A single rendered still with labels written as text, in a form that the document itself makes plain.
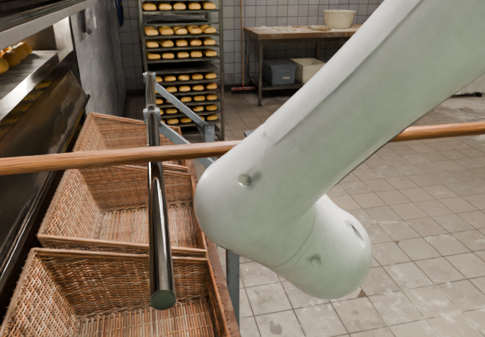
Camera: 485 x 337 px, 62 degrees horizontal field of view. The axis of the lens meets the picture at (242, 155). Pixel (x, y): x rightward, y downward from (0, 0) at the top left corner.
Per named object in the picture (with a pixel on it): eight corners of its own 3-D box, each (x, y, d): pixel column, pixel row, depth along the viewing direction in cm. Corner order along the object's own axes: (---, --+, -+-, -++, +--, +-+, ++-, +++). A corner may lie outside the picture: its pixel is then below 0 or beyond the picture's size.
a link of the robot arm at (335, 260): (345, 333, 48) (409, 265, 45) (266, 293, 42) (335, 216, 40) (303, 259, 60) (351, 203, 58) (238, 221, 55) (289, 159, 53)
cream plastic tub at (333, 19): (329, 29, 527) (330, 11, 519) (317, 26, 565) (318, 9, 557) (359, 28, 536) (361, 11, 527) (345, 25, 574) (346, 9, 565)
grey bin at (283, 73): (271, 85, 527) (271, 66, 517) (260, 76, 571) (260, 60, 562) (296, 84, 534) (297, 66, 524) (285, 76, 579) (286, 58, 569)
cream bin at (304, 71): (302, 84, 535) (302, 65, 526) (289, 76, 579) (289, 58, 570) (326, 81, 543) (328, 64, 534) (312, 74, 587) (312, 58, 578)
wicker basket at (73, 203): (50, 314, 121) (31, 237, 110) (80, 215, 171) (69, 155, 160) (212, 291, 129) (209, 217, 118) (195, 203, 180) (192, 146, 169)
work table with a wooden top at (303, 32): (257, 106, 518) (258, 34, 482) (243, 91, 590) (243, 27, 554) (410, 97, 562) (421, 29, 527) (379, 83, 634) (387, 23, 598)
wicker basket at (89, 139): (79, 210, 175) (68, 151, 164) (94, 158, 226) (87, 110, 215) (192, 198, 184) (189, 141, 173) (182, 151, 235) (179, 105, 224)
